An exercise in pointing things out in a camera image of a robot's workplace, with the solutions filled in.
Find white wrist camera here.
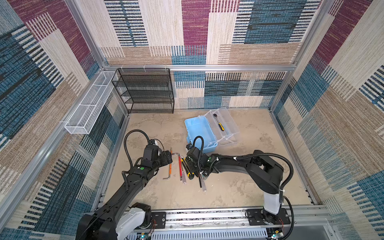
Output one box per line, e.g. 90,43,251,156
186,143,198,157
143,140,161,162

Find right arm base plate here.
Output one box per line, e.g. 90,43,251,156
245,208,291,226

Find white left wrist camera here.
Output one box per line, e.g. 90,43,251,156
143,140,161,162

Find blue toolbox with clear lid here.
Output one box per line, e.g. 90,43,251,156
185,108,240,154

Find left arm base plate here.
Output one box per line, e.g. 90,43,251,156
139,212,167,230

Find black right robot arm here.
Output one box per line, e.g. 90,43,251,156
186,140,294,225

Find black mesh shelf rack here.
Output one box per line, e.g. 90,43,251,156
112,68,175,114

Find orange sleeved hex key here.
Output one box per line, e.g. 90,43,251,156
163,148,173,181

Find red sleeved hex key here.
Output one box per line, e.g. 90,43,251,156
173,153,184,182

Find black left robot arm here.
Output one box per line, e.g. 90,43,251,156
76,130,173,240

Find teal utility knife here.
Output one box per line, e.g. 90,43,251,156
202,177,207,192

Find yellow black utility knife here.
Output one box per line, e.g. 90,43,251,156
183,156,195,180

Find white wire mesh basket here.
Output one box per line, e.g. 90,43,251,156
65,71,115,135

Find yellow black ratchet wrench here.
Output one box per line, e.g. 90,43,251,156
213,114,225,132

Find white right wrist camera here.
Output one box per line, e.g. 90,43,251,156
186,143,198,157

